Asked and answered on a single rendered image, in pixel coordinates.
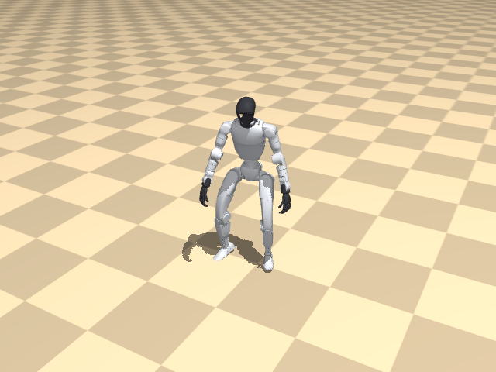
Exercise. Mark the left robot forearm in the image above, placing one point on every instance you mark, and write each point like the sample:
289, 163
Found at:
282, 173

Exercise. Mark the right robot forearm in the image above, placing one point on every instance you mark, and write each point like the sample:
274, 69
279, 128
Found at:
210, 169

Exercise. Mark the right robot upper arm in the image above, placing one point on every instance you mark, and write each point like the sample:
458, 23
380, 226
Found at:
221, 140

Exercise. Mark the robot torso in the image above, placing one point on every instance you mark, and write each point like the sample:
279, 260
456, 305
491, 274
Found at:
249, 143

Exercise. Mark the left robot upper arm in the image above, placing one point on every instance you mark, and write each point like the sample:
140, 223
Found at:
270, 131

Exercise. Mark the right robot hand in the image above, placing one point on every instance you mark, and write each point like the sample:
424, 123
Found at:
203, 191

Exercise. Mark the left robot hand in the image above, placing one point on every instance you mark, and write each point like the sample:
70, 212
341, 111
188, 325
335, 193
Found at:
286, 200

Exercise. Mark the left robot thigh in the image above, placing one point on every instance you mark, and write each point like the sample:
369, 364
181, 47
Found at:
266, 191

